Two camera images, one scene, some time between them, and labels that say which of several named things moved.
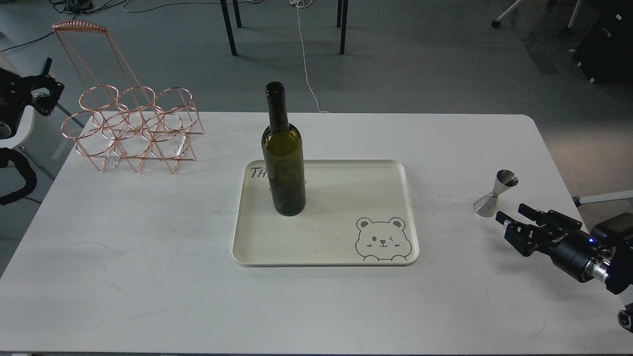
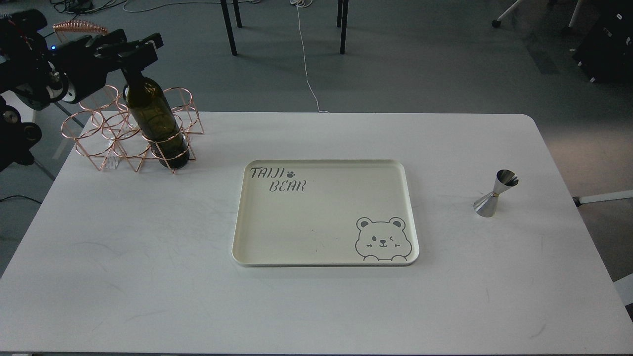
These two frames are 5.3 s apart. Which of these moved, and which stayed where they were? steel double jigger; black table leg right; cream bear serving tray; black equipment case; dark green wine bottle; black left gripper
Moved: dark green wine bottle; black left gripper
Stayed: black equipment case; cream bear serving tray; steel double jigger; black table leg right
